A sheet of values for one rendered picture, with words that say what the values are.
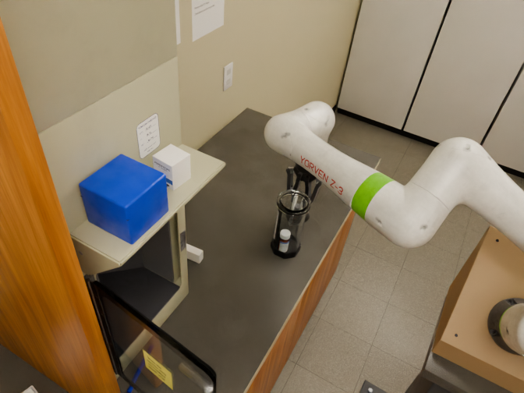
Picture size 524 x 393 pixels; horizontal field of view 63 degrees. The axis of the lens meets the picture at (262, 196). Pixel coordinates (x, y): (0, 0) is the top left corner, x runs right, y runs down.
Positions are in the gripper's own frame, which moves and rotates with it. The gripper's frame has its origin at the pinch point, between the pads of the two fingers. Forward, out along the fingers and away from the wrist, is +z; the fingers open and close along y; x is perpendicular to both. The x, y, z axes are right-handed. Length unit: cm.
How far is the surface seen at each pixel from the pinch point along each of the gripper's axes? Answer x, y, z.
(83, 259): 77, 13, -41
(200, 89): -24, 58, -14
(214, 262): 30.4, 15.1, 10.7
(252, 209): 1.8, 17.1, 10.7
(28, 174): 84, 6, -69
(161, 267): 48, 22, -1
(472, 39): -234, -30, 9
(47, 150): 76, 15, -63
